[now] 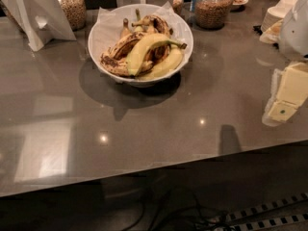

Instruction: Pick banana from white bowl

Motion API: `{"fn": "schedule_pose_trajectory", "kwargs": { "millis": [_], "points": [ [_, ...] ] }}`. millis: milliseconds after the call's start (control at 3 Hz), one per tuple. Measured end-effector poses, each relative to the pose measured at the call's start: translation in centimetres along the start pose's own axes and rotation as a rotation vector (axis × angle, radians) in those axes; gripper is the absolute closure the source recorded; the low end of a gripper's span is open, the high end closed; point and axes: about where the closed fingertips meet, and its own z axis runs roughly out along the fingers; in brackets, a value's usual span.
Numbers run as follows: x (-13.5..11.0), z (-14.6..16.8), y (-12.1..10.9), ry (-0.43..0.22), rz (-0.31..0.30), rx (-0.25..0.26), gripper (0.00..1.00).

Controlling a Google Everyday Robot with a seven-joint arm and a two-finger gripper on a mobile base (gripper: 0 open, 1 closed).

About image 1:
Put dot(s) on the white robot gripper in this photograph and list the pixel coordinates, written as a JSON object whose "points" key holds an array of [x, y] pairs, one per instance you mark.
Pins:
{"points": [[295, 33]]}

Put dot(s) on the yellow banana at right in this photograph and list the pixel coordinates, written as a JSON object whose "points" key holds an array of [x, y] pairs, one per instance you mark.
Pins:
{"points": [[167, 65]]}

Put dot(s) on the middle glass jar behind bowl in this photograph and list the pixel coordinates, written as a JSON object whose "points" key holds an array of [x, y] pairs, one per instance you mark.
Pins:
{"points": [[177, 6]]}

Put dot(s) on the dark spotted banana back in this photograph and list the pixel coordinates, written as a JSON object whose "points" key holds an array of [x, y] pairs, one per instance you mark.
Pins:
{"points": [[153, 23]]}

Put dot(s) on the yellow-green top banana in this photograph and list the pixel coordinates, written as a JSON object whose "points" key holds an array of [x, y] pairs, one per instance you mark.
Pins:
{"points": [[149, 42]]}

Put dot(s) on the small green-stemmed banana back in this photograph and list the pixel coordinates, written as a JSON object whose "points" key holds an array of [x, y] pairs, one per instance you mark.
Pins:
{"points": [[125, 28]]}

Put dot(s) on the brown spotted banana front-left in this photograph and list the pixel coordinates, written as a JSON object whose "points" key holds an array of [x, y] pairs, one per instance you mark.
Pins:
{"points": [[119, 67]]}

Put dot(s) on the brown spotted banana middle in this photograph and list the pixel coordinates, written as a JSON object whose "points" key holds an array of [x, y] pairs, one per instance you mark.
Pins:
{"points": [[125, 45]]}

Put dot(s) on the black rubber mat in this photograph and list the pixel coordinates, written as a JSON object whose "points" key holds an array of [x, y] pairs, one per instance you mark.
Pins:
{"points": [[257, 29]]}

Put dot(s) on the stack of paper plates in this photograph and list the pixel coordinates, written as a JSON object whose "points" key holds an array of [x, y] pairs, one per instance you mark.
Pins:
{"points": [[276, 13]]}

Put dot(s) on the right glass cereal jar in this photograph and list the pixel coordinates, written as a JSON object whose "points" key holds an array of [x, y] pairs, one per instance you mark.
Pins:
{"points": [[211, 14]]}

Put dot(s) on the glass cereal jar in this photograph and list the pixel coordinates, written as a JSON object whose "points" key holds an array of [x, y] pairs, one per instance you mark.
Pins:
{"points": [[211, 14], [75, 12]]}

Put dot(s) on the black white striped floor strip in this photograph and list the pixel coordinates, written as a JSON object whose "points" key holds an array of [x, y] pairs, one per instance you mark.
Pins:
{"points": [[265, 216]]}

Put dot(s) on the left glass cereal jar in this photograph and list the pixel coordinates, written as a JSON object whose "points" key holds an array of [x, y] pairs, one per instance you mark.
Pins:
{"points": [[75, 12]]}

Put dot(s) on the white paper napkin stand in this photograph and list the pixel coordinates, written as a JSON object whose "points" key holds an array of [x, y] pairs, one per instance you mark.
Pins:
{"points": [[41, 20]]}

